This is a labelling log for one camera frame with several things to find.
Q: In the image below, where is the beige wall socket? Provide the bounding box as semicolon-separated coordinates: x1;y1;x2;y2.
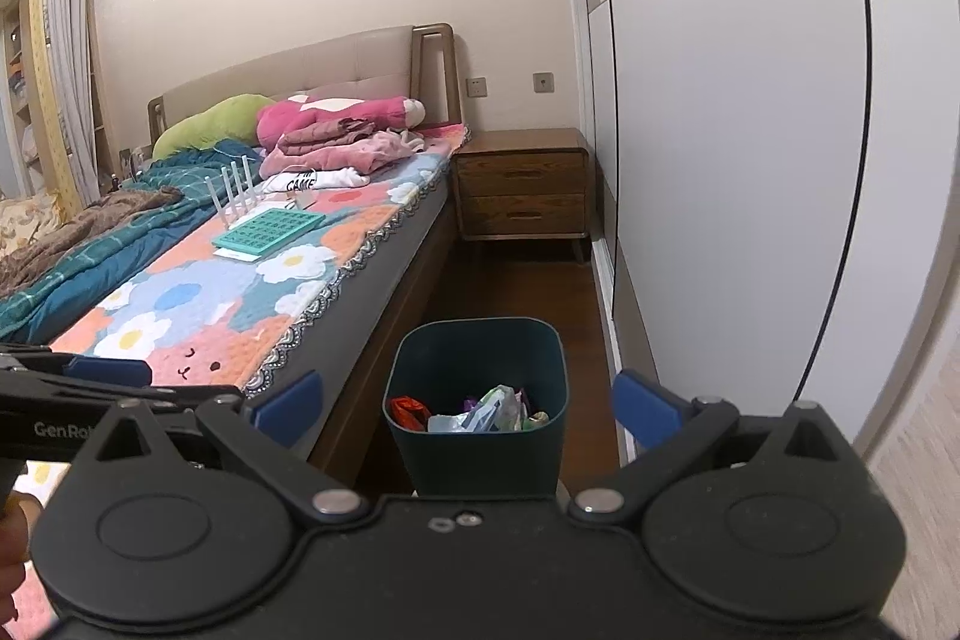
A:
532;71;555;94

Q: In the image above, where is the wooden nightstand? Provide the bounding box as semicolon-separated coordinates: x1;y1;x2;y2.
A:
452;128;592;262

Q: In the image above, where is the teal grid tray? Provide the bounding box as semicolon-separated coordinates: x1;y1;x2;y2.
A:
212;208;325;263

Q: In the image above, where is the bed with floral cover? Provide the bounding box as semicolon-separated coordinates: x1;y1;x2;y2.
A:
2;25;467;459

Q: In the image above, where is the person left hand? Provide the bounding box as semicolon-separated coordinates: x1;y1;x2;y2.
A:
0;492;41;627

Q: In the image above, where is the white wardrobe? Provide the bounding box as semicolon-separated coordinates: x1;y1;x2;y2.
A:
573;0;958;452

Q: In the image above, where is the beige wall switch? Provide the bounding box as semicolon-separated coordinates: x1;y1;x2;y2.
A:
466;76;488;99

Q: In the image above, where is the crumpled green white wrapper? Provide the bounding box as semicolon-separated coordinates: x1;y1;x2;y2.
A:
428;385;550;434

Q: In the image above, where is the dark teal trash bin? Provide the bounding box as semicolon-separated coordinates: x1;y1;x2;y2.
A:
382;317;569;497

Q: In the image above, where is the green pillow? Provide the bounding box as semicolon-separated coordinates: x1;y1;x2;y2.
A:
153;94;275;161

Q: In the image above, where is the teal plaid duvet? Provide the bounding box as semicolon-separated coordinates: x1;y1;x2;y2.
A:
2;140;262;344

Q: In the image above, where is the white curtain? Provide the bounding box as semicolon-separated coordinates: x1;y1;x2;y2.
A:
28;0;99;214

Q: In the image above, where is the pink folded blanket pile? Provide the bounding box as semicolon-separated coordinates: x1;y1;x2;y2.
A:
257;96;427;179

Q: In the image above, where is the orange bag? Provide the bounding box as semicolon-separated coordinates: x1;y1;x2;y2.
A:
387;396;431;432

